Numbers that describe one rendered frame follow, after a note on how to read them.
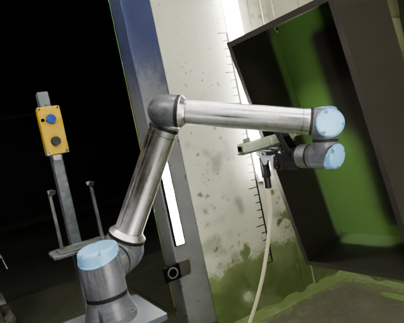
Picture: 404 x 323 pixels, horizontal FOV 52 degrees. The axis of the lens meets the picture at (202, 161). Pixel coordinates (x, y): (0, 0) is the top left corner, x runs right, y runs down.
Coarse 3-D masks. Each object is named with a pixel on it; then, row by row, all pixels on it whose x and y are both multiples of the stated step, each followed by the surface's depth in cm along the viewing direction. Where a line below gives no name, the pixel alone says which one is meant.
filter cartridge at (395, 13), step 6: (390, 0) 266; (396, 0) 271; (390, 6) 267; (396, 6) 270; (396, 12) 269; (396, 18) 269; (396, 24) 269; (396, 30) 269; (402, 30) 273; (402, 36) 272; (402, 42) 271; (402, 48) 271; (402, 54) 271
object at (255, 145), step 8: (272, 136) 172; (240, 144) 164; (248, 144) 164; (256, 144) 166; (264, 144) 169; (272, 144) 172; (280, 144) 175; (240, 152) 164; (248, 152) 164; (256, 152) 170; (264, 168) 170; (264, 176) 171; (264, 184) 173
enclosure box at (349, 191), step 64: (320, 0) 151; (384, 0) 166; (256, 64) 205; (320, 64) 202; (384, 64) 163; (384, 128) 159; (320, 192) 226; (384, 192) 204; (320, 256) 218; (384, 256) 195
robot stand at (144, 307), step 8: (136, 296) 168; (144, 304) 157; (152, 304) 155; (144, 312) 149; (152, 312) 148; (160, 312) 146; (72, 320) 156; (80, 320) 154; (136, 320) 143; (144, 320) 142; (152, 320) 141; (160, 320) 143
